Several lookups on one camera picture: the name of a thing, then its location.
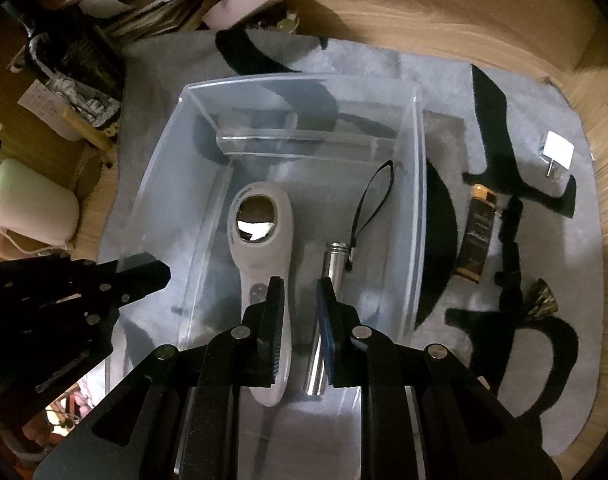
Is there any brown bottle with gold cap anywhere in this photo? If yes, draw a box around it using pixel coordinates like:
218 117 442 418
456 183 499 281

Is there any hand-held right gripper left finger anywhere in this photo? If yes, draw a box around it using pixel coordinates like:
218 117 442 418
31 276 287 480

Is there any clear plastic storage bin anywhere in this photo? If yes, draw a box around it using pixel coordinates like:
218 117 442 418
104 72 429 480

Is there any silver flashlight with black strap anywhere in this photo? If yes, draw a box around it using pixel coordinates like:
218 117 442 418
302 160 395 397

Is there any white note paper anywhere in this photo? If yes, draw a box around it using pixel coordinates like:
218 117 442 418
18 80 67 131

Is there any white cord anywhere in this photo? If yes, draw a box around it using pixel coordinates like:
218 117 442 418
0 220 75 261

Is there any grey rug with black pattern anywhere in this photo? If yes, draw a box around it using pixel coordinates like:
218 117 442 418
104 27 608 456

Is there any pile of papers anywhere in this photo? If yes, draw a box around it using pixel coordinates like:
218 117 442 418
79 0 209 41

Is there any white handheld massager device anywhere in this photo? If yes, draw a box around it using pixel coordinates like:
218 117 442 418
227 181 295 407

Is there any gold patterned small bell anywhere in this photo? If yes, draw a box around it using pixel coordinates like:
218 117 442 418
518 280 559 323

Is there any pink box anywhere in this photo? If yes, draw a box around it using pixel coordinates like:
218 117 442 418
202 0 285 31

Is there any black and white printed box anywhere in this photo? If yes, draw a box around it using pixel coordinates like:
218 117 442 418
49 72 122 128

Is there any pale yellow tube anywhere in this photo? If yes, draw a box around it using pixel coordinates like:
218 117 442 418
61 107 112 151

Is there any white cylindrical jar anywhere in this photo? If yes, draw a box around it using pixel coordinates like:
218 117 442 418
0 158 80 251

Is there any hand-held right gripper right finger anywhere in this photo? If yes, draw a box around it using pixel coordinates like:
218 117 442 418
316 276 579 480

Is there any pink printed cloth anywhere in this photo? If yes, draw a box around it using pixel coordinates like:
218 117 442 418
44 380 100 431

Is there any black book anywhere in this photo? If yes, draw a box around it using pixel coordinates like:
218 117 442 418
49 25 125 101

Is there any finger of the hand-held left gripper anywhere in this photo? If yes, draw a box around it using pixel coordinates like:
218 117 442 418
91 261 172 306
34 322 117 393

